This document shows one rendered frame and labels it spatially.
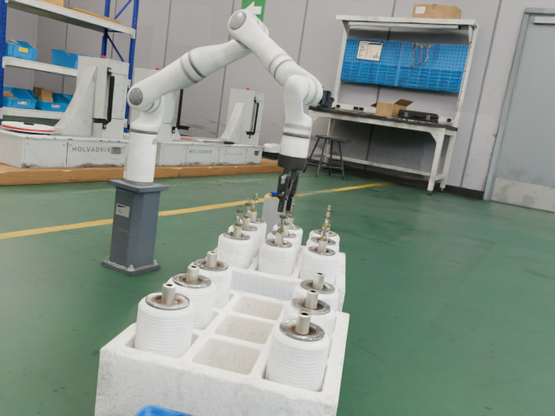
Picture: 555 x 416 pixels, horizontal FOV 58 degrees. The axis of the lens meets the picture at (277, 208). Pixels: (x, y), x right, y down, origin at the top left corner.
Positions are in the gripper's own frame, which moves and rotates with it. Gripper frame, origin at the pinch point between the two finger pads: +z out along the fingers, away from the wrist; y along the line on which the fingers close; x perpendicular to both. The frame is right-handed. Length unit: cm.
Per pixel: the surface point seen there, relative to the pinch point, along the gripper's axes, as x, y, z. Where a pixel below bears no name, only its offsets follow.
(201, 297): 3.0, -45.5, 11.7
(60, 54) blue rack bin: 405, 421, -56
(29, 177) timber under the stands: 175, 110, 32
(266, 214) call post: 13.9, 35.4, 10.1
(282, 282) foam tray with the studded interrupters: -4.2, -7.6, 18.2
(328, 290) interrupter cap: -18.6, -30.1, 9.7
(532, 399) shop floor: -70, -2, 35
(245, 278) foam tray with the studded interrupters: 5.3, -8.8, 19.0
